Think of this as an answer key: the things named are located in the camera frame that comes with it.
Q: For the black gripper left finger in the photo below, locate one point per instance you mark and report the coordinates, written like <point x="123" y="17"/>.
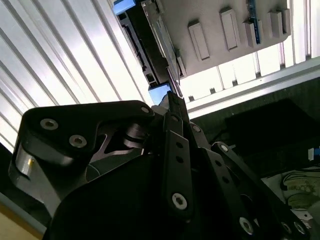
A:
<point x="100" y="112"/>

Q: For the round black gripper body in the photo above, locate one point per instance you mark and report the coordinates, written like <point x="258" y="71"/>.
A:
<point x="112" y="212"/>

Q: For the hard disk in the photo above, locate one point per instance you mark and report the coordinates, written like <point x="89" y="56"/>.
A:
<point x="140" y="37"/>

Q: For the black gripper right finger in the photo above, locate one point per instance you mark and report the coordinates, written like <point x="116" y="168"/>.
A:
<point x="222" y="172"/>

